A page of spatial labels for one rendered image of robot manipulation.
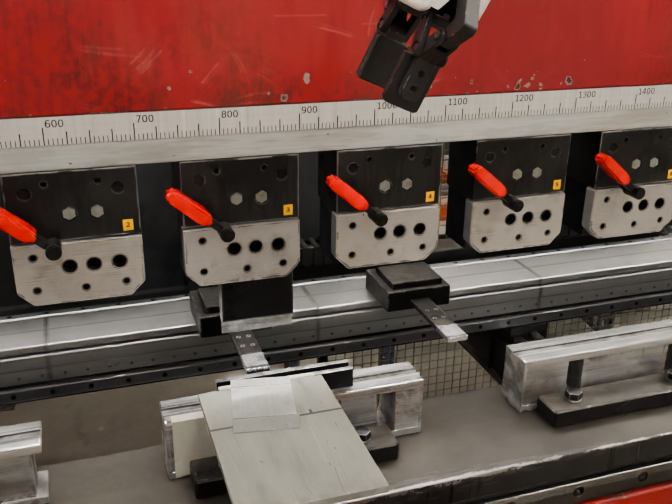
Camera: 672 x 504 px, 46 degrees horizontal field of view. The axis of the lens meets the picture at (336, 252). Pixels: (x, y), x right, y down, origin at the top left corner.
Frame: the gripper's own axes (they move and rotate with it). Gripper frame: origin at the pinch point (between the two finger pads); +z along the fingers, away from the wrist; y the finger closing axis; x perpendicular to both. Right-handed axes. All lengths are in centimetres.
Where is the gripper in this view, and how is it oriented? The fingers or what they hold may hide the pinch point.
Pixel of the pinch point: (394, 74)
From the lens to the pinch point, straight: 64.5
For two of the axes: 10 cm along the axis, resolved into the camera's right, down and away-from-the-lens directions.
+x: 8.5, 2.7, 4.5
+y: 2.9, 4.7, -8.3
